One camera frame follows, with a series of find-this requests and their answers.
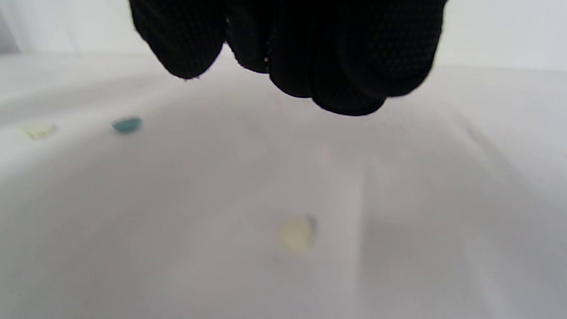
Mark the cream plasticine ball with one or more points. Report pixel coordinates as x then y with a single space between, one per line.
297 235
39 131

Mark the blue plasticine ball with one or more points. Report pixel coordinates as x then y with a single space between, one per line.
127 125

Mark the person's right hand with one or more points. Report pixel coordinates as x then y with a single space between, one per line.
332 48

